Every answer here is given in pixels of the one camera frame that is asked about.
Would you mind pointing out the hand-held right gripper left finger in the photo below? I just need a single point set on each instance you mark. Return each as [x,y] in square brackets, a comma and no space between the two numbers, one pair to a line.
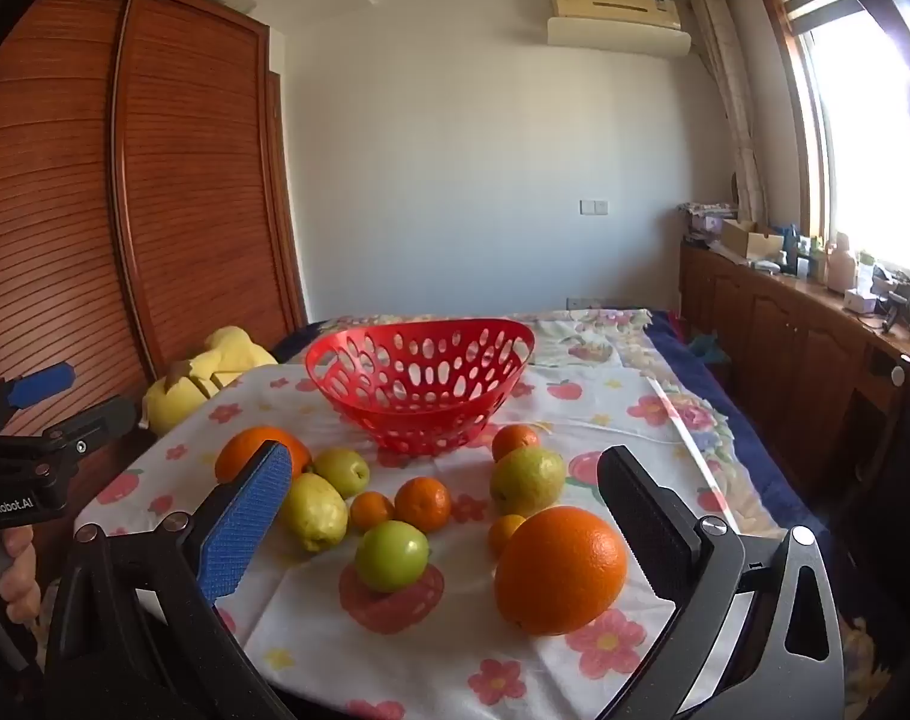
[245,521]

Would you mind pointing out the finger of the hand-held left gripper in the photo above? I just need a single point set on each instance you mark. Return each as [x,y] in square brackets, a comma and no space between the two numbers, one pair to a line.
[98,420]
[42,382]

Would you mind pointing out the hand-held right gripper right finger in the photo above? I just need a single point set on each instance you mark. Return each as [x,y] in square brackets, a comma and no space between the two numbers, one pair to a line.
[650,525]

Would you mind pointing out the yellow lemon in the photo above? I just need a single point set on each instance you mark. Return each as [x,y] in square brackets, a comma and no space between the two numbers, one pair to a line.
[316,511]

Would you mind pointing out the medium orange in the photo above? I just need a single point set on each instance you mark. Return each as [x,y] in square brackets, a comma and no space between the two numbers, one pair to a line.
[245,446]

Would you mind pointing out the large orange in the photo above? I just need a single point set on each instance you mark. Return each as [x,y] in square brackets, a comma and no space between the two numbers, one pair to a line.
[560,570]

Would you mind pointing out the yellow-green apple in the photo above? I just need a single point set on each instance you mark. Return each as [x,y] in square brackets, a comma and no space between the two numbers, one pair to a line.
[341,471]

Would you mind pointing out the small tangerine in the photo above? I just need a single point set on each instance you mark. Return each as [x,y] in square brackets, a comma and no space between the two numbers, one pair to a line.
[503,534]
[371,511]

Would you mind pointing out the green speckled pear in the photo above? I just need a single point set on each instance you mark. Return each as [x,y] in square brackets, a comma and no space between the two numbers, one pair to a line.
[528,478]

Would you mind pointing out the bright green apple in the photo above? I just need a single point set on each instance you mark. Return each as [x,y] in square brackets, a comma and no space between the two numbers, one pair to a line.
[391,555]

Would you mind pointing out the red perforated plastic basket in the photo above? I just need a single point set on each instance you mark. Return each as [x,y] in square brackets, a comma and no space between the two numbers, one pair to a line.
[425,375]

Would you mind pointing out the person's left hand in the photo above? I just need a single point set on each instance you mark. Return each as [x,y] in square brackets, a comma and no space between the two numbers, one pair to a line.
[16,574]

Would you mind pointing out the yellow plush toy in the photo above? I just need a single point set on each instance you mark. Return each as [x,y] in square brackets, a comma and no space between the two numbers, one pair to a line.
[177,394]

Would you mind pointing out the floral blanket with blue border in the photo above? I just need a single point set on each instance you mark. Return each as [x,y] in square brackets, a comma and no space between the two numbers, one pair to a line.
[612,345]

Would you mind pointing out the teal cloth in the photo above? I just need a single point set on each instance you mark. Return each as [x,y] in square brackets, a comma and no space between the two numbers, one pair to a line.
[706,349]

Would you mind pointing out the brown wooden cabinet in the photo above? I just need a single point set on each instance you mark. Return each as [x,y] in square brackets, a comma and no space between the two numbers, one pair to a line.
[784,345]

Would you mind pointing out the brown wooden wardrobe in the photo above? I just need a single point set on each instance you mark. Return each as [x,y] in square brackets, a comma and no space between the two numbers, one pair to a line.
[200,165]

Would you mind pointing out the cardboard box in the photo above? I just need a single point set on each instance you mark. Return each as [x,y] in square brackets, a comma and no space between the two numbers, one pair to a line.
[751,241]

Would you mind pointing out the pile of patterned boxes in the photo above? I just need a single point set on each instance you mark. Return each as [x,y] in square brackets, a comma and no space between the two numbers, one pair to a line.
[704,223]

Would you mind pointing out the pink bottle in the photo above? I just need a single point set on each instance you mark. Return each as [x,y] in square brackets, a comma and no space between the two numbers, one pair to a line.
[841,266]

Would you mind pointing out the small black tripod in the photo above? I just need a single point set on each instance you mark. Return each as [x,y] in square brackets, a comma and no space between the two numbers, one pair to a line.
[897,301]

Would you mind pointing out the white curtain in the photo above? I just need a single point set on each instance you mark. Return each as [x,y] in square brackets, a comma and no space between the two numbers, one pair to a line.
[736,105]

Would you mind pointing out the window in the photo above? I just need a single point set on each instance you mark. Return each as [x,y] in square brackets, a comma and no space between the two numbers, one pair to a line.
[859,135]

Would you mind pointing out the wall socket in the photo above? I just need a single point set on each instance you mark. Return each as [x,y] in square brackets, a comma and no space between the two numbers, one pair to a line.
[584,303]

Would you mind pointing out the white wall switch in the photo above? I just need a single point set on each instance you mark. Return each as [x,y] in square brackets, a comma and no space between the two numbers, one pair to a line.
[594,207]

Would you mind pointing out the wall air conditioner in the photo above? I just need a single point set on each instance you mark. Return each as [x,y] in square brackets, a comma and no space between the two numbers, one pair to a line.
[616,22]

